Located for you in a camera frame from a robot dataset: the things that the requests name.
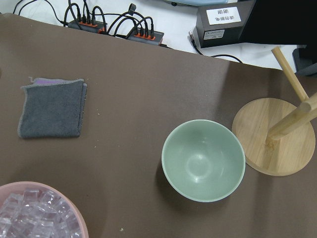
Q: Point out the black orange usb hub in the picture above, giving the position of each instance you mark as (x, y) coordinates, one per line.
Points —
(98, 27)

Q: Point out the green ceramic bowl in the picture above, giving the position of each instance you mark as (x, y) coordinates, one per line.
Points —
(203, 160)

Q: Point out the black label box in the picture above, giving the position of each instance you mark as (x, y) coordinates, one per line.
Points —
(222, 24)

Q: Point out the wooden mug tree stand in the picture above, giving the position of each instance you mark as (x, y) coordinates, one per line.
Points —
(278, 138)

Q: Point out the grey folded cloth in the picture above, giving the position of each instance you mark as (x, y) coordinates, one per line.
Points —
(52, 108)

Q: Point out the pink bowl of ice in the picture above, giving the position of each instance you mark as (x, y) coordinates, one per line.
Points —
(35, 210)

